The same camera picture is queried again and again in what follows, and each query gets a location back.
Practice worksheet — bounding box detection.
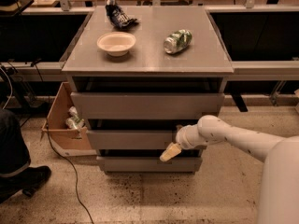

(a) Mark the crushed can in box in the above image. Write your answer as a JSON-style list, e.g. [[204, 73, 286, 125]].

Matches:
[[65, 106, 84, 131]]

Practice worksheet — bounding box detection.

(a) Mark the green soda can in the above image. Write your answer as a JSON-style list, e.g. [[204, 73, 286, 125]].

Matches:
[[164, 29, 192, 54]]

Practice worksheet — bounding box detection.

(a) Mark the black shoe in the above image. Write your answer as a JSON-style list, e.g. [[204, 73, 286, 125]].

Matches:
[[0, 166, 51, 203]]

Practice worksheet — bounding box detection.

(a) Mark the grey drawer cabinet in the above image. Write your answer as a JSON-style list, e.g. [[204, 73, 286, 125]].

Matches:
[[61, 5, 235, 175]]

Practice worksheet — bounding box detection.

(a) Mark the person's dark trouser leg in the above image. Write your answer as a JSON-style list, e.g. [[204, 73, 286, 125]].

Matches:
[[0, 109, 31, 178]]

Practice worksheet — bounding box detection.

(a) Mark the white paper bowl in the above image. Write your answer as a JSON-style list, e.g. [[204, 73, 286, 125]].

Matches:
[[97, 32, 136, 57]]

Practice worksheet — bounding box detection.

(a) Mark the blue crumpled chip bag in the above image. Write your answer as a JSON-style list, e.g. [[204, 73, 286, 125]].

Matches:
[[105, 0, 137, 30]]

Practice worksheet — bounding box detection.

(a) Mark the cardboard box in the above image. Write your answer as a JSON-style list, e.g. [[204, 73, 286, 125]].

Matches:
[[42, 82, 92, 151]]

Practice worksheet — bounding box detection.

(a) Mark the black floor cable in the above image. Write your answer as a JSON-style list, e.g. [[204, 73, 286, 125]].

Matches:
[[31, 58, 95, 224]]

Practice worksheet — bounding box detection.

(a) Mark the grey top drawer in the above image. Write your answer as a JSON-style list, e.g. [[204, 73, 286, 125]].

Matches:
[[71, 92, 224, 119]]

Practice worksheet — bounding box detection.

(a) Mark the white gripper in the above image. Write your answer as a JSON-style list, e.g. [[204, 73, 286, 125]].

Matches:
[[160, 125, 203, 162]]

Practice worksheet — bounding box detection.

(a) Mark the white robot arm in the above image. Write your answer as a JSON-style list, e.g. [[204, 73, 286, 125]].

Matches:
[[160, 115, 299, 224]]

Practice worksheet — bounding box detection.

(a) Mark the grey drawer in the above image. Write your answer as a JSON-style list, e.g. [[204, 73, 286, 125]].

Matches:
[[87, 130, 176, 150], [71, 92, 224, 119], [96, 156, 202, 173]]

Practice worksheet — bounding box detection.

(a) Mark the grey bottom drawer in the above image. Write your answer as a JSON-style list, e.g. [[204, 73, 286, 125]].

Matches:
[[96, 156, 202, 173]]

